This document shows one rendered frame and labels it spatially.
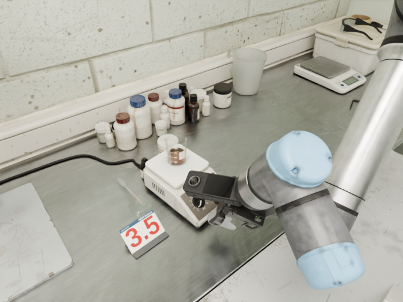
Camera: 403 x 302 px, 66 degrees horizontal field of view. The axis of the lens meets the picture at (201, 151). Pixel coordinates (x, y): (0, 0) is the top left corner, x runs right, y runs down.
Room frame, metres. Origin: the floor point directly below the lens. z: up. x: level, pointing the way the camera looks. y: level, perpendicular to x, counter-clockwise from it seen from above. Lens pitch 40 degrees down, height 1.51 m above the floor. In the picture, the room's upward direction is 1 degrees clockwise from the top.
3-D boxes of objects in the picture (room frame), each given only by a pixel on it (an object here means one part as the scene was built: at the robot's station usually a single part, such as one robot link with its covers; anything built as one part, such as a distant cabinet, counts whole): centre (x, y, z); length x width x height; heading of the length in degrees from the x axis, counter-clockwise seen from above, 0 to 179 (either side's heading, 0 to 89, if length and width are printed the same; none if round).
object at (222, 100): (1.02, -0.07, 0.94); 0.07 x 0.07 x 0.07
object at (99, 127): (0.78, 0.31, 0.93); 0.05 x 0.05 x 0.05
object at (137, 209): (0.50, 0.15, 0.91); 0.06 x 0.06 x 0.02
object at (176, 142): (0.59, 0.06, 1.02); 0.06 x 0.05 x 0.08; 68
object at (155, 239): (0.42, 0.12, 0.92); 0.09 x 0.06 x 0.04; 134
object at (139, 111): (0.82, 0.20, 0.96); 0.07 x 0.07 x 0.13
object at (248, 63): (1.15, -0.16, 0.97); 0.18 x 0.13 x 0.15; 48
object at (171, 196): (0.56, 0.04, 0.94); 0.22 x 0.13 x 0.08; 47
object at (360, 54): (1.49, -0.75, 0.97); 0.37 x 0.31 x 0.14; 131
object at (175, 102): (0.90, 0.09, 0.96); 0.06 x 0.06 x 0.11
